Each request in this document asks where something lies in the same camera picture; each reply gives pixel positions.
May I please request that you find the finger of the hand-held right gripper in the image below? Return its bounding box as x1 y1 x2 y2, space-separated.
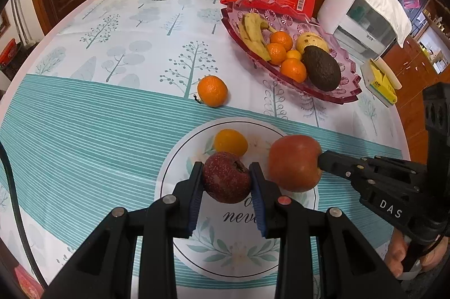
317 149 428 182

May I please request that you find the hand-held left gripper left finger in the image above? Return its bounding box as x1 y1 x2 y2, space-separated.
42 161 205 299

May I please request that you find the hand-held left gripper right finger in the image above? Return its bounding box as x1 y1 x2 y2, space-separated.
249 162 405 299

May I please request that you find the dark red apple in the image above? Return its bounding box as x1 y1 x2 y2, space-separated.
201 151 252 204

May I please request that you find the white printed plate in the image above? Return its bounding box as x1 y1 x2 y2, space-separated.
155 118 321 279

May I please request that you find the pink glass fruit tray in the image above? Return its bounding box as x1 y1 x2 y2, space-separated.
220 0 363 105

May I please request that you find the yellow lemon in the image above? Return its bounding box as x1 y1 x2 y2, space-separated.
295 33 330 55

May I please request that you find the yellow banana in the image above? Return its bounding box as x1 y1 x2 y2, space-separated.
239 12 278 62

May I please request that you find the person's right hand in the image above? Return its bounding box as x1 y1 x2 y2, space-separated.
384 235 450 274

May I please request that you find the yellow-orange mandarin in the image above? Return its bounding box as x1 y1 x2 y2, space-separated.
213 129 249 158

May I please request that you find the yellow tissue pack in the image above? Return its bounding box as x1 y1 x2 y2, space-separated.
360 57 402 107

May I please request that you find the dark green avocado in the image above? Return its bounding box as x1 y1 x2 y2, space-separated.
302 46 342 92

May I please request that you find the tree print tablecloth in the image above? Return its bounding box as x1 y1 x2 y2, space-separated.
0 0 412 299

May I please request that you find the white countertop appliance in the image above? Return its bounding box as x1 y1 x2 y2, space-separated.
317 0 399 60

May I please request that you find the red box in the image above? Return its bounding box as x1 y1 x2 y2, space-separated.
0 38 19 67

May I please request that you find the black cable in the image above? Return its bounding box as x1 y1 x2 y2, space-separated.
0 141 48 287

